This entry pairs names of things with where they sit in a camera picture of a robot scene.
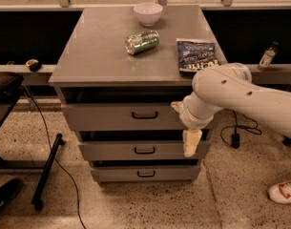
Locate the black yellow tape measure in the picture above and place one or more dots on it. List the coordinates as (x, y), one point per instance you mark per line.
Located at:
(33, 65)

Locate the white red sneaker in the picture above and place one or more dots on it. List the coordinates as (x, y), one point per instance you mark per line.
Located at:
(281, 192)

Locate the grey drawer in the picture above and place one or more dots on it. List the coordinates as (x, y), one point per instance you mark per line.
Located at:
(142, 173)
(132, 150)
(121, 117)

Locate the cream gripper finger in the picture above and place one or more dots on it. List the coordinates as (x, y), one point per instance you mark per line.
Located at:
(191, 139)
(177, 106)

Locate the small glass bottle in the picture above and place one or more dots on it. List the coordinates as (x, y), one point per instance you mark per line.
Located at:
(268, 56)

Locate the black stand with tray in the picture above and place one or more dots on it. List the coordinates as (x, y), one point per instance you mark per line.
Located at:
(11, 88)

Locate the green soda can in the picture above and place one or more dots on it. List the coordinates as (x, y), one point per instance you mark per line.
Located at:
(141, 42)

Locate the grey drawer cabinet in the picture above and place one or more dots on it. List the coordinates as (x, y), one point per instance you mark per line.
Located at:
(95, 69)

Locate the grey middle drawer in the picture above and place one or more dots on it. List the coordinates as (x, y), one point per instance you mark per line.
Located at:
(132, 150)

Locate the white bowl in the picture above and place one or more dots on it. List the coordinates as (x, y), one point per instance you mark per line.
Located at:
(148, 13)

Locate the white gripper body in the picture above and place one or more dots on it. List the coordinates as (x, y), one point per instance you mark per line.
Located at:
(188, 117)

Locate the black shoe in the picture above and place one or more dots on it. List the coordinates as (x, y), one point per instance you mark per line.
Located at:
(9, 190)

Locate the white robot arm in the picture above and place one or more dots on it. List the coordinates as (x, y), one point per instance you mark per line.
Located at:
(230, 87)

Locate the grey top drawer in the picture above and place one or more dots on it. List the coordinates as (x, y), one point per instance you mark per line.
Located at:
(121, 117)

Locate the grey bottom drawer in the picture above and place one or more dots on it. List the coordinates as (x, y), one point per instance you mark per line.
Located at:
(142, 173)

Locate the blue chip bag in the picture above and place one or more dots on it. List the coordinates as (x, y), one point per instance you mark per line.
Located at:
(195, 55)

